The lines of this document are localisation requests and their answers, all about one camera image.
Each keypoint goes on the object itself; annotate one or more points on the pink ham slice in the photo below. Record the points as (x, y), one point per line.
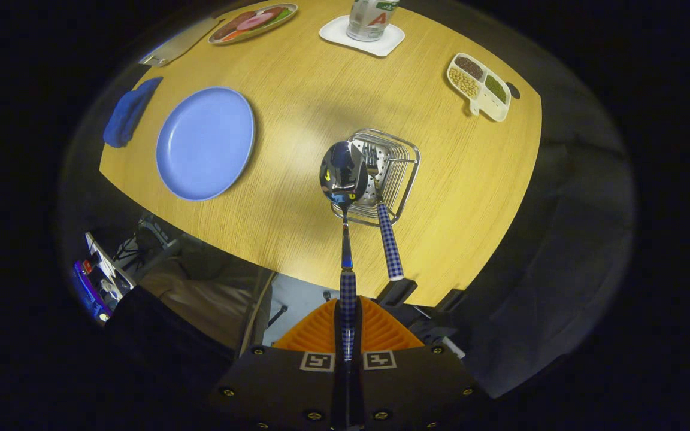
(255, 21)

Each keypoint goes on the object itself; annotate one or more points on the black table clamp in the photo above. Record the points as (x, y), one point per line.
(396, 292)

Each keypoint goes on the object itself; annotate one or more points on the folded blue cloth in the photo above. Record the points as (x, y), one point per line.
(129, 114)

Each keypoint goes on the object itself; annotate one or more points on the white toaster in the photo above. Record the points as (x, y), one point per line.
(177, 45)

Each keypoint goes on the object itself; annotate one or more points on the clear plastic drink bottle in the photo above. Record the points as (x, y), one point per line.
(372, 21)

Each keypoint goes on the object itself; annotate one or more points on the yellow soybeans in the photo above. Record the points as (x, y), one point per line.
(463, 82)

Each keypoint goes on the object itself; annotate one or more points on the green mung beans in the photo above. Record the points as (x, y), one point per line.
(496, 88)

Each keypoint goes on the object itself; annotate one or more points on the beige cloth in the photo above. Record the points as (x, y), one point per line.
(201, 299)

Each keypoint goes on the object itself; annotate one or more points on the white equipment panel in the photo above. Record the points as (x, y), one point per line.
(105, 275)

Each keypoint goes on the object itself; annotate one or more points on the black table grommet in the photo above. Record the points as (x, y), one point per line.
(513, 90)

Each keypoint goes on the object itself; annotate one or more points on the oval white food plate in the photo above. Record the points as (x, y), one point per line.
(282, 18)

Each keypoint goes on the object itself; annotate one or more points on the dark brown beans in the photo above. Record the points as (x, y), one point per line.
(469, 67)

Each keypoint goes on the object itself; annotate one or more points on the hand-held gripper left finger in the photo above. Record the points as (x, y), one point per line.
(279, 389)

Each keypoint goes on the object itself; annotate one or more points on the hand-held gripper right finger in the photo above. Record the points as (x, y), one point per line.
(417, 389)

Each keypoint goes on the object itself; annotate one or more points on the green lettuce leaf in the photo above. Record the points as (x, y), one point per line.
(282, 15)

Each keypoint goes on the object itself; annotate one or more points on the white divided snack dish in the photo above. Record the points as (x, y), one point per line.
(492, 111)

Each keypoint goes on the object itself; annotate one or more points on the white square coaster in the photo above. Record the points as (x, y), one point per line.
(336, 33)

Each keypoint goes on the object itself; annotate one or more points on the orange carrot slice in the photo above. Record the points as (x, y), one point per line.
(232, 36)

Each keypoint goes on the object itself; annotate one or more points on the round blue plate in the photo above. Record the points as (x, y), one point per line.
(204, 143)

